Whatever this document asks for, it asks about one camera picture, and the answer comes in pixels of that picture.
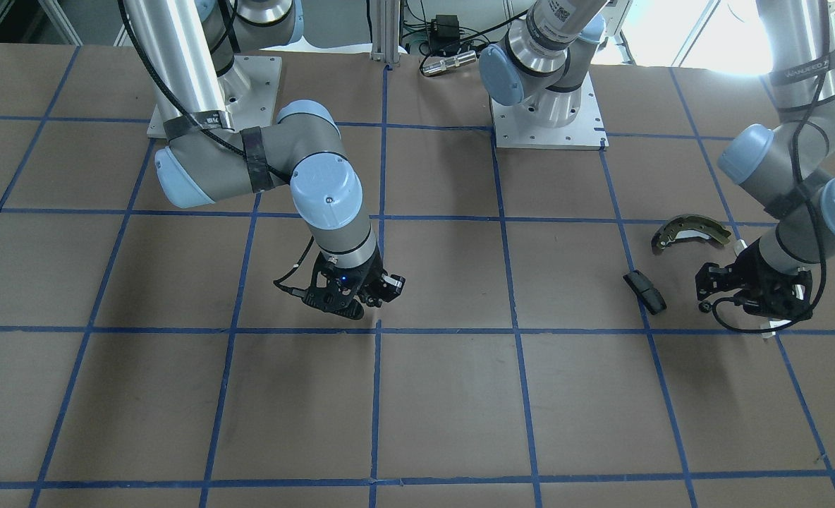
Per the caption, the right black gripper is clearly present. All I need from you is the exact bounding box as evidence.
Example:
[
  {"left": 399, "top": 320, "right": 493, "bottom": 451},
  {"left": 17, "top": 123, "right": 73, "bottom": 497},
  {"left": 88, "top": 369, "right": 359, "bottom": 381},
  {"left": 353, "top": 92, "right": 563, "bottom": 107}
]
[{"left": 301, "top": 254, "right": 406, "bottom": 320}]

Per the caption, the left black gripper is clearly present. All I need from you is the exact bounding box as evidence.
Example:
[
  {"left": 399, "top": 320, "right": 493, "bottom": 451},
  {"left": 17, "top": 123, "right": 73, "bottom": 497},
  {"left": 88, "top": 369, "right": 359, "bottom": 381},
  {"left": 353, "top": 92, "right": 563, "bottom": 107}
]
[{"left": 695, "top": 247, "right": 813, "bottom": 322}]

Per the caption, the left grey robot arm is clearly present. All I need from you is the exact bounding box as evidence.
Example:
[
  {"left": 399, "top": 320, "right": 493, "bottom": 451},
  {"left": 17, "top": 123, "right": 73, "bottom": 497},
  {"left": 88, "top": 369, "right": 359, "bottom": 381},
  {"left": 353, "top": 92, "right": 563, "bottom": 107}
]
[{"left": 480, "top": 1, "right": 835, "bottom": 324}]

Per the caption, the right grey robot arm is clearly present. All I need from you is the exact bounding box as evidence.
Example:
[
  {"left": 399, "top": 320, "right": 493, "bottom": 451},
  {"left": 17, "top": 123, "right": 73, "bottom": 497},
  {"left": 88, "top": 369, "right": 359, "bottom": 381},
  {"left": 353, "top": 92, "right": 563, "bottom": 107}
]
[{"left": 118, "top": 1, "right": 406, "bottom": 320}]

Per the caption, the olive brake shoe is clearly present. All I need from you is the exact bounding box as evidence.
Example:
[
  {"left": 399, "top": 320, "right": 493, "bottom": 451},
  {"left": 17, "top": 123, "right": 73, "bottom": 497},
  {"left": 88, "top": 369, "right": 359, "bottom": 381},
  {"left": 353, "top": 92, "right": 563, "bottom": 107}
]
[{"left": 652, "top": 214, "right": 731, "bottom": 252}]

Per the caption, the black brake pad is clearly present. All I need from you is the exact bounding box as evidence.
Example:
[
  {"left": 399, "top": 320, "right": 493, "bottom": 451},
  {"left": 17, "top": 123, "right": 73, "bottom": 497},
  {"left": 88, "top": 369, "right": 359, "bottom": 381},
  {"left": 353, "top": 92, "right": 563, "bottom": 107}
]
[{"left": 623, "top": 270, "right": 668, "bottom": 315}]

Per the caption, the brown paper table cover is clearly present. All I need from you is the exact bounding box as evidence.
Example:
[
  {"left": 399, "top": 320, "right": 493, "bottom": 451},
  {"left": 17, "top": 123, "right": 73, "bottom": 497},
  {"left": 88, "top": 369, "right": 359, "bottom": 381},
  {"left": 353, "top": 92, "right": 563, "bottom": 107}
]
[{"left": 0, "top": 43, "right": 835, "bottom": 507}]

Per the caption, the white curved plastic bracket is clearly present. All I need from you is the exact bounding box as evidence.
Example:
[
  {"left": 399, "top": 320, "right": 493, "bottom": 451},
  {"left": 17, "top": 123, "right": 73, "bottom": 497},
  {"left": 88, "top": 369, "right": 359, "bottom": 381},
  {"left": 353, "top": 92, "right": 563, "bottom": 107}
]
[{"left": 733, "top": 240, "right": 813, "bottom": 339}]

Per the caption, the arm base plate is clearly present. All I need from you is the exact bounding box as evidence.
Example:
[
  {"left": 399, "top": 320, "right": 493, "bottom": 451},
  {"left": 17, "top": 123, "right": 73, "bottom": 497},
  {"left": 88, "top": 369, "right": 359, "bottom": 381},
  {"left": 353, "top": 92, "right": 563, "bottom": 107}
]
[
  {"left": 489, "top": 75, "right": 610, "bottom": 150},
  {"left": 147, "top": 55, "right": 283, "bottom": 142}
]

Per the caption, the aluminium frame post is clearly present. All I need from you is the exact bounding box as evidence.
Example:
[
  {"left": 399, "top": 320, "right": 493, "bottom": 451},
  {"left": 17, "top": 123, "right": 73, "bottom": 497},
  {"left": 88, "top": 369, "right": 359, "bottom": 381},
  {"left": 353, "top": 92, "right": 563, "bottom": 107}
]
[{"left": 368, "top": 0, "right": 402, "bottom": 70}]

